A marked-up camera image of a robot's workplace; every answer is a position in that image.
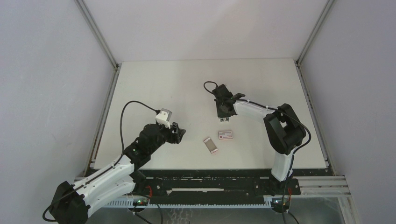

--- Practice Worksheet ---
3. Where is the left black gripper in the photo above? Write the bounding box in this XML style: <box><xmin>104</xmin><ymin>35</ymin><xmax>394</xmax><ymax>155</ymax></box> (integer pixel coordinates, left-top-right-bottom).
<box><xmin>148</xmin><ymin>121</ymin><xmax>185</xmax><ymax>154</ymax></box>

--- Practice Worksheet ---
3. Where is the red staple box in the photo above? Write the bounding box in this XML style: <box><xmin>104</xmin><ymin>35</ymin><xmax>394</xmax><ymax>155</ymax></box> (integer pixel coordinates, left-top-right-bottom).
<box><xmin>218</xmin><ymin>131</ymin><xmax>233</xmax><ymax>140</ymax></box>

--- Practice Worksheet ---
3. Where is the cardboard staple box tray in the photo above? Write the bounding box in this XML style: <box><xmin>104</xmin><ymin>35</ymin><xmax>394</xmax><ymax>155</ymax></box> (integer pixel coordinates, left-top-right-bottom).
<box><xmin>203</xmin><ymin>137</ymin><xmax>218</xmax><ymax>154</ymax></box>

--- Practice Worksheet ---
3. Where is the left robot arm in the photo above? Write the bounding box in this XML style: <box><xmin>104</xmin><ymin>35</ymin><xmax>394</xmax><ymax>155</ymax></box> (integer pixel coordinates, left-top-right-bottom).
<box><xmin>46</xmin><ymin>122</ymin><xmax>186</xmax><ymax>224</ymax></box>

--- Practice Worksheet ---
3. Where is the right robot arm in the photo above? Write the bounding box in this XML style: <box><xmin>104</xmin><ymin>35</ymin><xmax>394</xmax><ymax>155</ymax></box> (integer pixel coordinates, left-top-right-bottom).
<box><xmin>205</xmin><ymin>84</ymin><xmax>311</xmax><ymax>194</ymax></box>

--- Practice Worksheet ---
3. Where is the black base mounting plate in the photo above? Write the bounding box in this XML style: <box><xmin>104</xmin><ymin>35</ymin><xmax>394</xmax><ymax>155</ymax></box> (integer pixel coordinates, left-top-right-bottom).
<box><xmin>141</xmin><ymin>169</ymin><xmax>301</xmax><ymax>203</ymax></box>

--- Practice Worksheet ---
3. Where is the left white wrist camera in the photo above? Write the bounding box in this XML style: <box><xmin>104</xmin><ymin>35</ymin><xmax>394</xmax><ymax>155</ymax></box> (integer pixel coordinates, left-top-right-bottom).
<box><xmin>155</xmin><ymin>108</ymin><xmax>172</xmax><ymax>129</ymax></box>

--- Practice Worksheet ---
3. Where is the right black camera cable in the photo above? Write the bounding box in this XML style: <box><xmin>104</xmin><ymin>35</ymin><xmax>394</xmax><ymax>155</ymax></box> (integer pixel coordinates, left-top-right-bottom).
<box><xmin>203</xmin><ymin>81</ymin><xmax>312</xmax><ymax>224</ymax></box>

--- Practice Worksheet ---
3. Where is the black camera cable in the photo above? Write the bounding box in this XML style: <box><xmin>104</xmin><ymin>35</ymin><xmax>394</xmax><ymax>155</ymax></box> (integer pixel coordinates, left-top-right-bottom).
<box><xmin>42</xmin><ymin>100</ymin><xmax>160</xmax><ymax>223</ymax></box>
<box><xmin>203</xmin><ymin>81</ymin><xmax>312</xmax><ymax>224</ymax></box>

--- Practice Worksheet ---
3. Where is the left black camera cable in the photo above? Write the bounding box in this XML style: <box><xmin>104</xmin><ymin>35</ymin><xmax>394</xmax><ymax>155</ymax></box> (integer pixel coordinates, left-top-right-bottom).
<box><xmin>42</xmin><ymin>100</ymin><xmax>160</xmax><ymax>223</ymax></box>

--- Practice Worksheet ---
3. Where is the white slotted cable duct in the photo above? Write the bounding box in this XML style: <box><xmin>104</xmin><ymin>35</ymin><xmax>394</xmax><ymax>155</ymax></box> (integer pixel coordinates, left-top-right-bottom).
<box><xmin>103</xmin><ymin>197</ymin><xmax>274</xmax><ymax>209</ymax></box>

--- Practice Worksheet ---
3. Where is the left aluminium frame post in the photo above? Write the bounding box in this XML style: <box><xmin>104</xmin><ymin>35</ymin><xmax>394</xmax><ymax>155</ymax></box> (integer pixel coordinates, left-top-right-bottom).
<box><xmin>75</xmin><ymin>0</ymin><xmax>119</xmax><ymax>175</ymax></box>

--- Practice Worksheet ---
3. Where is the aluminium frame post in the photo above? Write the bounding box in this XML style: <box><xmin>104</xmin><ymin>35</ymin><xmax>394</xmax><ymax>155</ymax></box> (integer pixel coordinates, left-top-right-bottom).
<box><xmin>295</xmin><ymin>0</ymin><xmax>337</xmax><ymax>169</ymax></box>
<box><xmin>75</xmin><ymin>0</ymin><xmax>119</xmax><ymax>175</ymax></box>

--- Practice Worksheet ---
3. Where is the right aluminium frame post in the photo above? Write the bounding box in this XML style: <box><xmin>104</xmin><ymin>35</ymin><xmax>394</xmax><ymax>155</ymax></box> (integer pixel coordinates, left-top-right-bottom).
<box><xmin>295</xmin><ymin>0</ymin><xmax>337</xmax><ymax>169</ymax></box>

